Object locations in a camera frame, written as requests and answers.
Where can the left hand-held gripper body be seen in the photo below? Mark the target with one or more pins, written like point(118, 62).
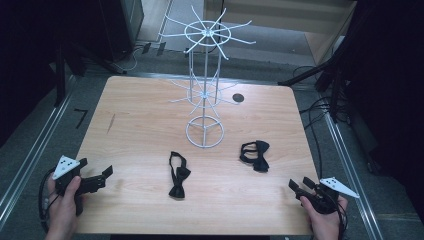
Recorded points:
point(66, 165)

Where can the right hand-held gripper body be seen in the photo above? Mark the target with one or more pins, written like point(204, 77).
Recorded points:
point(325, 200)

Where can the aluminium floor rail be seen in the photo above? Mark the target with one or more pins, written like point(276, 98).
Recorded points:
point(350, 173)
point(36, 143)

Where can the black round table grommet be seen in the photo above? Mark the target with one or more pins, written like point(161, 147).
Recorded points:
point(238, 97)

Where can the black bow tie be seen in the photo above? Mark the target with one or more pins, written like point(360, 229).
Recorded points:
point(180, 175)
point(261, 165)

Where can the person's left hand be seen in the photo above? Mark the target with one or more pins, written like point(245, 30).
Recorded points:
point(63, 210)

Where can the black power plug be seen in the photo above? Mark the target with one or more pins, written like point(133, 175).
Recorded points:
point(146, 47)

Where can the person's right hand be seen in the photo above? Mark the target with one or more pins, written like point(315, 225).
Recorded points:
point(325, 225)

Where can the light wooden furniture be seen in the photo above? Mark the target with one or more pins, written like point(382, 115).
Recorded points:
point(320, 20)

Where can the dark cabinet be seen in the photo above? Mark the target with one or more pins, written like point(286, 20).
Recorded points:
point(123, 26)

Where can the black metal stand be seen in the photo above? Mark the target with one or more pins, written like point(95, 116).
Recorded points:
point(320, 68)
point(60, 76)

